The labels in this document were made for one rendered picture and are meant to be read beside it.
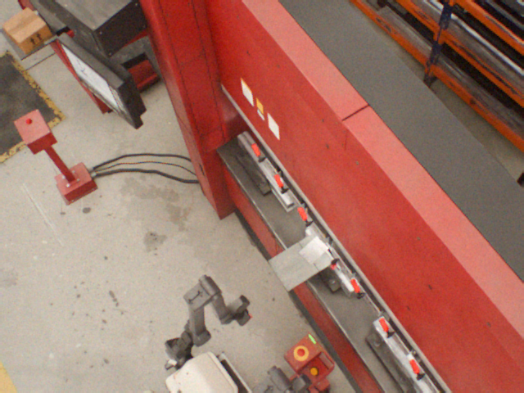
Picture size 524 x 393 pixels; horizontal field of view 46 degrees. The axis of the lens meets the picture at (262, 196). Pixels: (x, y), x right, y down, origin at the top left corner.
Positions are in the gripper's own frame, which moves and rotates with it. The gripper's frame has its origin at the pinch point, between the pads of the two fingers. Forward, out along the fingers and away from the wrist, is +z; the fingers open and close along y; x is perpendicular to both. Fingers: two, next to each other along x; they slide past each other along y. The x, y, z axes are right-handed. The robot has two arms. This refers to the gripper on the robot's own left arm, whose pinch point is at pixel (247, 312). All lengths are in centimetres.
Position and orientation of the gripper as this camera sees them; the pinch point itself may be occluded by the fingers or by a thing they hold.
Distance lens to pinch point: 293.9
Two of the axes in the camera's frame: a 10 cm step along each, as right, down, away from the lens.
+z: 4.2, 1.3, 9.0
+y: -6.0, -7.0, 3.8
